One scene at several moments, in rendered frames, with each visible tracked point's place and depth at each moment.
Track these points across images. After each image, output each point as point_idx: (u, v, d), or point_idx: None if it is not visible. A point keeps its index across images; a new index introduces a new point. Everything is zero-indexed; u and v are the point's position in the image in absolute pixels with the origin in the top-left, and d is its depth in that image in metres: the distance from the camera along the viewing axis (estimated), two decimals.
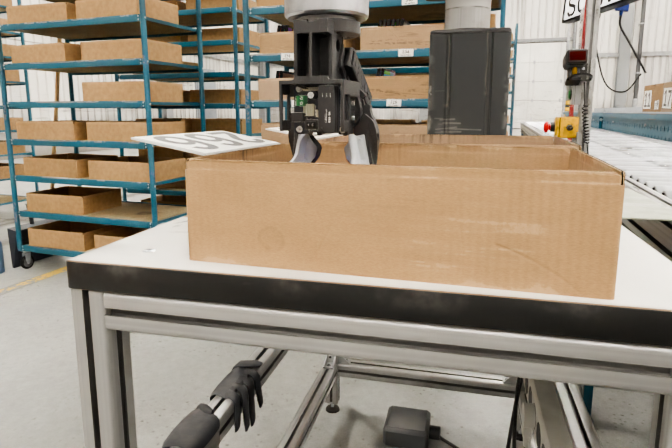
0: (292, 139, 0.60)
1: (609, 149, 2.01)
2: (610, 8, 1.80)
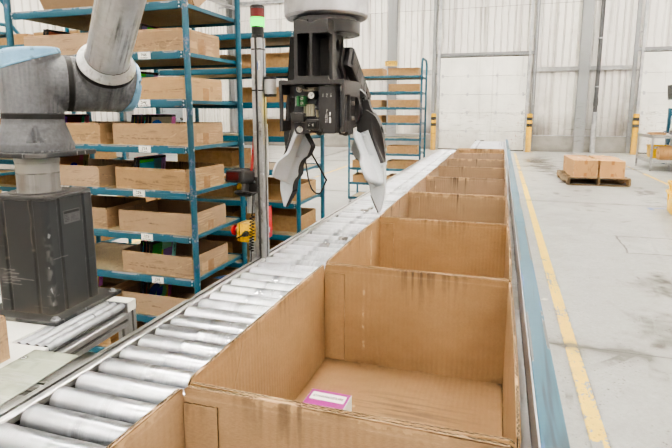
0: (287, 133, 0.60)
1: (322, 240, 2.20)
2: None
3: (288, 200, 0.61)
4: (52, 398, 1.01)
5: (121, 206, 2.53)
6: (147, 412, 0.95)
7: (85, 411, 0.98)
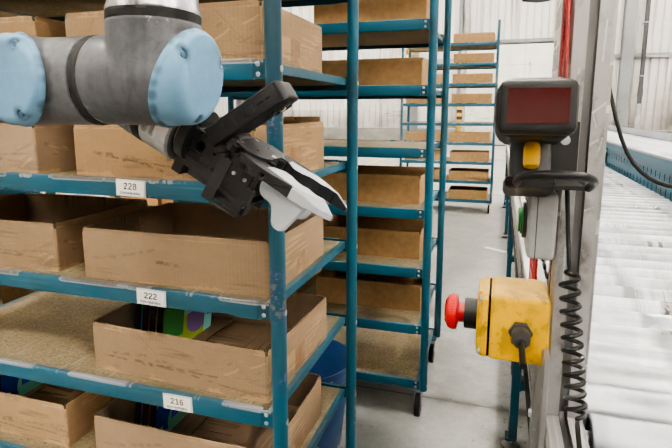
0: None
1: (637, 317, 0.80)
2: None
3: (338, 208, 0.63)
4: None
5: (92, 219, 1.13)
6: None
7: None
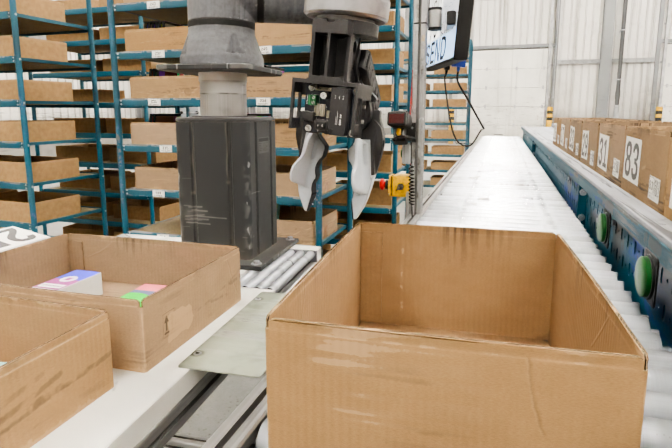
0: (299, 137, 0.60)
1: (463, 200, 2.00)
2: (447, 64, 1.78)
3: (308, 204, 0.60)
4: None
5: None
6: None
7: None
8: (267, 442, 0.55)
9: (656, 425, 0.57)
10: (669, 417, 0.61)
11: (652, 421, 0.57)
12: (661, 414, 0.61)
